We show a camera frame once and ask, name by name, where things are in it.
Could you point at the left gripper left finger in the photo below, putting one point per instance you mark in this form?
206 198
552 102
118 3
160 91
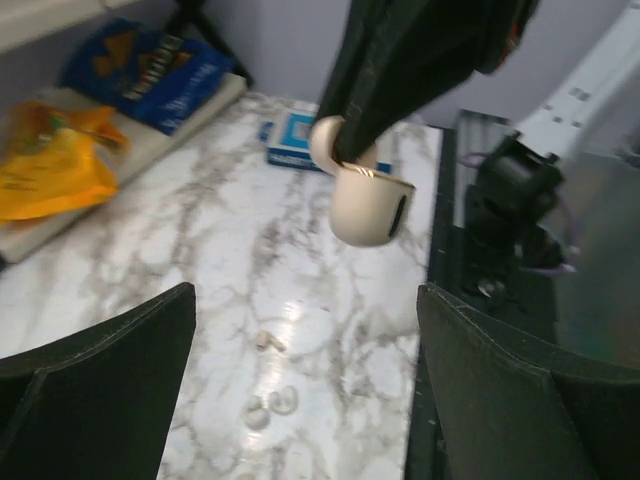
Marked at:
98 404

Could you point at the beige earbud charging case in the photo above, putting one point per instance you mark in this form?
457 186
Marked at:
369 204

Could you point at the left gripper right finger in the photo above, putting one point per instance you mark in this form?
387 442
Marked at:
513 406

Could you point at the beige earbud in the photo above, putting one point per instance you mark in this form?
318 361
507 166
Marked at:
284 402
256 416
265 340

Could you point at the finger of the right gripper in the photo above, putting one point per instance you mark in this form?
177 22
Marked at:
398 56

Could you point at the beige earbud right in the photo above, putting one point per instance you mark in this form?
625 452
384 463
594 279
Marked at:
256 416

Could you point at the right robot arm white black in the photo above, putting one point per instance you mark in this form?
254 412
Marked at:
516 183

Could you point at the black frame cream shelf unit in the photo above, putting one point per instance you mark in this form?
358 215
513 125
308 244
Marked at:
19 240

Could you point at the blue white card packet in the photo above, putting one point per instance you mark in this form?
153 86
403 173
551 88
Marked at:
287 144

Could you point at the beige earbud left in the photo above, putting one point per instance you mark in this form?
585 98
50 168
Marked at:
265 340

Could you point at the beige earbud middle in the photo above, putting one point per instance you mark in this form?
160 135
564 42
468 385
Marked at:
284 402

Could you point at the orange snack bag lower shelf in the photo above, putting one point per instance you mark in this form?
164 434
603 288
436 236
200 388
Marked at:
57 160

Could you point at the blue Doritos bag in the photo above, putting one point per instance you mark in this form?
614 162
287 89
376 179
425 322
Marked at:
153 77

